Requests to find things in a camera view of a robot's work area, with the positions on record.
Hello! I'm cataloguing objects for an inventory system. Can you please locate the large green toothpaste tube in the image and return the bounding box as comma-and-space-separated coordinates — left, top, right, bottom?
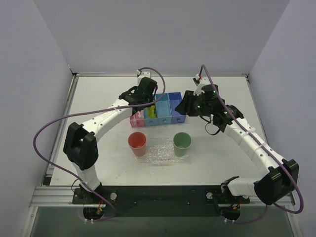
147, 105, 157, 119

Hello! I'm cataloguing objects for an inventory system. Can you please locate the green plastic cup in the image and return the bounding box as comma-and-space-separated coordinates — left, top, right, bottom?
173, 132, 192, 157

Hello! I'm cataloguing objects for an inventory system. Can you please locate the orange plastic cup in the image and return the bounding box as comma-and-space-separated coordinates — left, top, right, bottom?
128, 132, 147, 157

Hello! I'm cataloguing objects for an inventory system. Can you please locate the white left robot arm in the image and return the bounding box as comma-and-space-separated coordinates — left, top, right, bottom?
63, 77, 158, 203

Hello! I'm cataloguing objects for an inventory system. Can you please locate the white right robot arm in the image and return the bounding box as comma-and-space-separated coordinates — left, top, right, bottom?
175, 84, 299, 205

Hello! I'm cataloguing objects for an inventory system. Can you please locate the clear textured tray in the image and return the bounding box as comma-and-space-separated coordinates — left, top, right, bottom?
133, 138, 189, 163

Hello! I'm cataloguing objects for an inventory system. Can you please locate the dark blue drawer bin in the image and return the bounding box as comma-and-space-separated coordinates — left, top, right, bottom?
168, 92, 187, 124

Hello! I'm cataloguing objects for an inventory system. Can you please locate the light blue drawer bin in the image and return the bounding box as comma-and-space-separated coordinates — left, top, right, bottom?
156, 93, 172, 125

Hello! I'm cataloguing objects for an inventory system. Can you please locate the teal drawer bin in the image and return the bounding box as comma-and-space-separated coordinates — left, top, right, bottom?
144, 108, 158, 127

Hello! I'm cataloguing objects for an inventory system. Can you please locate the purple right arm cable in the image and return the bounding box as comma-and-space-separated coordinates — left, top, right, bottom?
200, 64, 305, 224

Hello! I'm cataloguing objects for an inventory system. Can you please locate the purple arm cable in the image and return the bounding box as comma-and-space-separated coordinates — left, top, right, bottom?
33, 66, 166, 222
200, 64, 305, 224

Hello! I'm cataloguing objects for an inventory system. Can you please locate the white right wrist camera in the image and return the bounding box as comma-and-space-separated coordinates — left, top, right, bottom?
193, 74, 210, 95

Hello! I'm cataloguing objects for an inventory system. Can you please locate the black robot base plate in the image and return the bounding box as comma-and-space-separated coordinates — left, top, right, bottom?
72, 185, 250, 219

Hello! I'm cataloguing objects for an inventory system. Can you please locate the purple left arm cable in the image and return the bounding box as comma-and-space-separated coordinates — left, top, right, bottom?
33, 66, 166, 222

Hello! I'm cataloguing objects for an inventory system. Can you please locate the aluminium table frame rail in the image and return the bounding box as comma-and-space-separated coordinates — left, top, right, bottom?
29, 72, 296, 208

